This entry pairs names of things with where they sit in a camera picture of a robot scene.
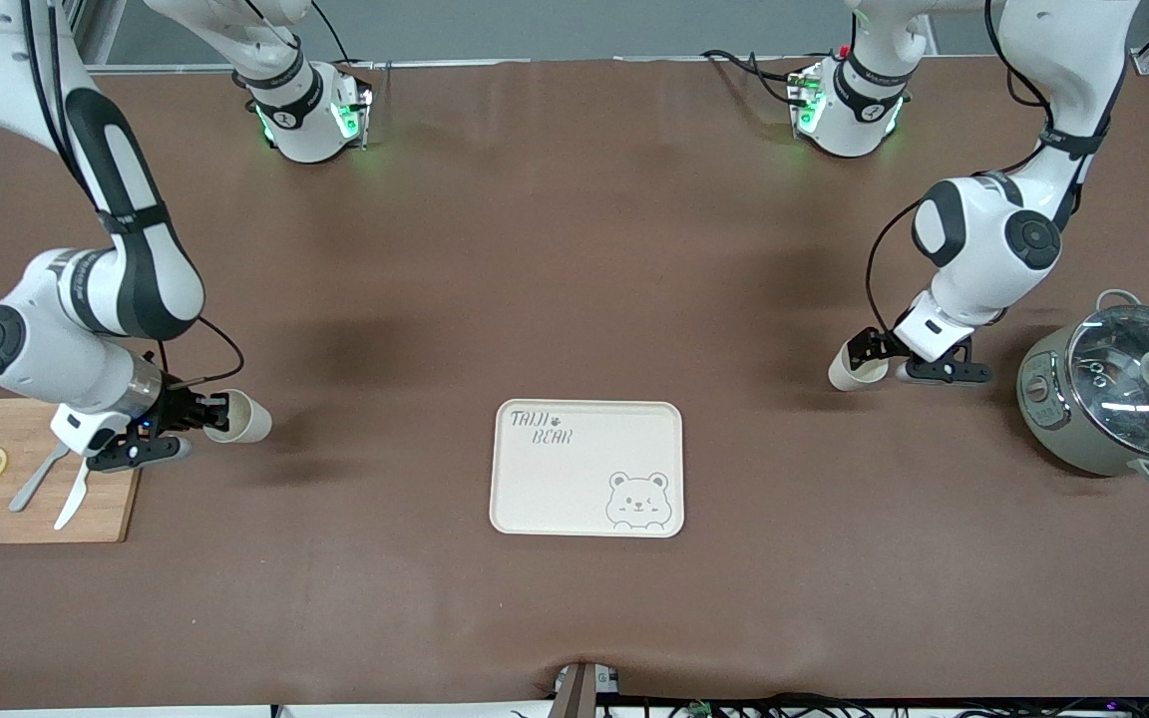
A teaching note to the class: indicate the grey plastic knife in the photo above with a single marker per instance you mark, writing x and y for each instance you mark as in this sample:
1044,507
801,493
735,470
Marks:
31,487

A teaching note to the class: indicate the brown table mat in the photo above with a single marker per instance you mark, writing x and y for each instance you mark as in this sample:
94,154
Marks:
574,249

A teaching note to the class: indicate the white plastic knife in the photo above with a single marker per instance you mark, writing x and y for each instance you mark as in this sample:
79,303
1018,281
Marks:
71,504

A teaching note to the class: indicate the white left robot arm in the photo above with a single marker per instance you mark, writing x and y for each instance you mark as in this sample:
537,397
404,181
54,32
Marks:
993,239

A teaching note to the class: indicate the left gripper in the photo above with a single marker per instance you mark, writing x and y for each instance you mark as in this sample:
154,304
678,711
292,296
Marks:
878,344

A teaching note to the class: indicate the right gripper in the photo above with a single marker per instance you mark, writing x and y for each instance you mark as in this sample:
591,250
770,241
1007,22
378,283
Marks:
174,406

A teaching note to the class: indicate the grey clamp with brown post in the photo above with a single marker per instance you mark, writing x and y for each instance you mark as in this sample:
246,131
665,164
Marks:
582,688

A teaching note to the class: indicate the white IKEA cup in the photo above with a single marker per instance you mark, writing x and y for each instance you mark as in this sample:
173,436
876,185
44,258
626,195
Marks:
247,419
854,375

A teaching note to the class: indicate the grey-green electric cooking pot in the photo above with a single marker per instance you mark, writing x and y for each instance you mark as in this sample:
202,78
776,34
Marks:
1053,419

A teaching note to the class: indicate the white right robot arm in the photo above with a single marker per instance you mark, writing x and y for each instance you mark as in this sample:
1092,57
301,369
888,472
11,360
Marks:
126,269

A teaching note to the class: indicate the glass pot lid with knob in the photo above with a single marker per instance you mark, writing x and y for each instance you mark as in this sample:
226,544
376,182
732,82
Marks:
1133,389

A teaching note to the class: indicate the cream tray with bear print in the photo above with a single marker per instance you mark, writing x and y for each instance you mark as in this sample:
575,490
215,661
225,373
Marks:
586,469

